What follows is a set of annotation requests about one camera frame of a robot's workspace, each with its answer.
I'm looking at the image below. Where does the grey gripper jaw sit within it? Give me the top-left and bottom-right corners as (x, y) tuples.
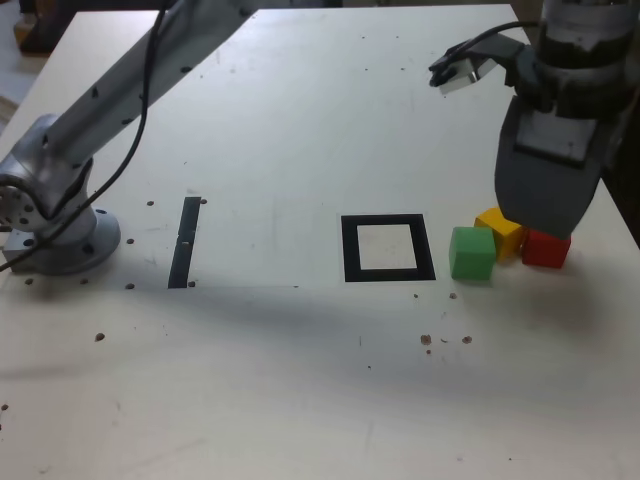
(492, 95), (614, 240)

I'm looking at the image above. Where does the red cube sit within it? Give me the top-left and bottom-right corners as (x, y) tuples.
(522, 227), (572, 270)

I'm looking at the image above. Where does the yellow cube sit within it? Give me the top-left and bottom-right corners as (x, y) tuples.
(473, 206), (525, 262)

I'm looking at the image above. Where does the green cube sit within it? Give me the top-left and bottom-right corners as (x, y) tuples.
(448, 225), (497, 284)

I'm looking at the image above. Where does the black tape square outline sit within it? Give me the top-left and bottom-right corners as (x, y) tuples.
(340, 213), (437, 284)

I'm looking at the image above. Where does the dark furniture piece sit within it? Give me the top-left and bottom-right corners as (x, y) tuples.
(602, 89), (640, 236)

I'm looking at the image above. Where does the black tape strip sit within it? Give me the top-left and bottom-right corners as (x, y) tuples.
(167, 196), (201, 290)

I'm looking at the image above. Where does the brown wooden furniture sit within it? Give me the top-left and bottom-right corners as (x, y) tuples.
(12, 0), (66, 54)

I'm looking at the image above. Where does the small grey gripper camera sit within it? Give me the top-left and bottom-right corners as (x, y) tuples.
(427, 37), (526, 96)

